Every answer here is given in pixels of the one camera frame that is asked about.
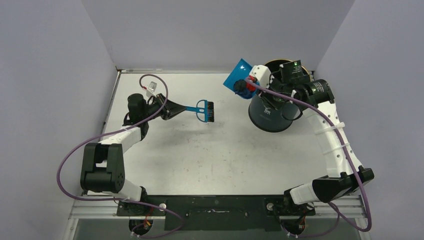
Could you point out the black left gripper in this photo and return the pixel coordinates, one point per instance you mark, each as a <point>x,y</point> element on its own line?
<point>170,109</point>

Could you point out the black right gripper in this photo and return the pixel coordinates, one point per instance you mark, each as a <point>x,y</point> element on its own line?
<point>274,87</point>

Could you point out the blue plastic dustpan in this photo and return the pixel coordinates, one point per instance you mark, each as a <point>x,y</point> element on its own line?
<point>240,71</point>

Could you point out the blue hand brush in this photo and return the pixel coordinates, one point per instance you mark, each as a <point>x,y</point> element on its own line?
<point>204,111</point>

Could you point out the small black paper ball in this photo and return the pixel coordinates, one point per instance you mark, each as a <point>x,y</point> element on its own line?
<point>240,88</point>

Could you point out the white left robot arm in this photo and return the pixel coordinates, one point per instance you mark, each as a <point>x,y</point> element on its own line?
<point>103,169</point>

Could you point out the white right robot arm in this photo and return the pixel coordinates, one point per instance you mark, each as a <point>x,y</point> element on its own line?
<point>344,171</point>

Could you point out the dark green waste bin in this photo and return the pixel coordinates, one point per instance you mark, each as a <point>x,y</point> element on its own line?
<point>276,119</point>

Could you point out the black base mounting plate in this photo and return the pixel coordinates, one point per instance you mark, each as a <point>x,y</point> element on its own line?
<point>218,212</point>

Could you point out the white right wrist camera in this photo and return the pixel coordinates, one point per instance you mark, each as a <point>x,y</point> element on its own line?
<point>261,74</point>

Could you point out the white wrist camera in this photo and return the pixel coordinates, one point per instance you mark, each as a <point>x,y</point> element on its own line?
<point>151,89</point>
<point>261,74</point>

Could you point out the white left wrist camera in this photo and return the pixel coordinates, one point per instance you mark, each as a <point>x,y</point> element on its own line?
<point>151,89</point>

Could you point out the aluminium rail frame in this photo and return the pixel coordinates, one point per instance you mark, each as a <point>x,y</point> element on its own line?
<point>94,210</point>

